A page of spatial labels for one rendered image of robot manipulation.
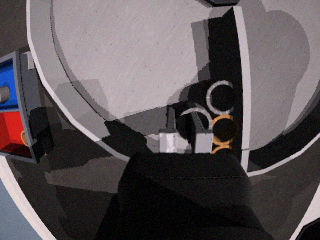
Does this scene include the bronze bushing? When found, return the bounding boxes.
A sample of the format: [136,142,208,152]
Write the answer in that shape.
[211,143,237,157]
[208,111,239,146]
[21,130,28,147]

